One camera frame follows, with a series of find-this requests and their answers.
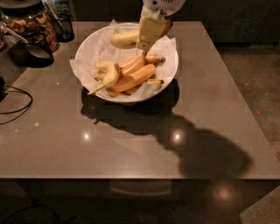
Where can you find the black mesh pen holder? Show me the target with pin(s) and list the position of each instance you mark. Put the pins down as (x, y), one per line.
(62, 25)

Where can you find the banana at back right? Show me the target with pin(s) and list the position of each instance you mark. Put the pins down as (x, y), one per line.
(154, 59)

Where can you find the curved yellow banana left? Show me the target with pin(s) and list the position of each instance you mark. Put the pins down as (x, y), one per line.
(107, 75)

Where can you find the orange banana upper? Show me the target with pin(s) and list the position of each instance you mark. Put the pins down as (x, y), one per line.
(130, 65)

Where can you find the banana peel piece right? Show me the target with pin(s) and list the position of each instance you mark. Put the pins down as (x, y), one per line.
(157, 83)

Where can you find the yellow banana top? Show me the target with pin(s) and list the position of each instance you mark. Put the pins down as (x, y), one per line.
(124, 40)

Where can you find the glass snack jar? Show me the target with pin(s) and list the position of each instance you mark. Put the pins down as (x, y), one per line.
(27, 16)

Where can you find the black mesh cup front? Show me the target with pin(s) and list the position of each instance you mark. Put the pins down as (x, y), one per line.
(35, 53)

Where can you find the white bowl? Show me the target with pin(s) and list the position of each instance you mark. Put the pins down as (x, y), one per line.
(169, 58)

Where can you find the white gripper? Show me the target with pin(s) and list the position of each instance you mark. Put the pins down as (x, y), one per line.
(164, 5)

